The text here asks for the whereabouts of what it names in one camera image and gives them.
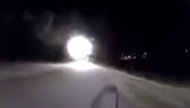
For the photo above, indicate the pale snowy road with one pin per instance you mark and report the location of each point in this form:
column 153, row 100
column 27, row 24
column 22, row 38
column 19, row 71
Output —
column 63, row 87

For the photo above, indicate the bright street lamp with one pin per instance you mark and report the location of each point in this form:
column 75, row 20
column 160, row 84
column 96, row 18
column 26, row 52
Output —
column 79, row 47

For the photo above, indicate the robot's own part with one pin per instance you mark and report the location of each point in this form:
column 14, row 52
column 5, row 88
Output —
column 107, row 98

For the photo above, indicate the row of distant lights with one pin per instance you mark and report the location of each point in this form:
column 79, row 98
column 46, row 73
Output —
column 133, row 56

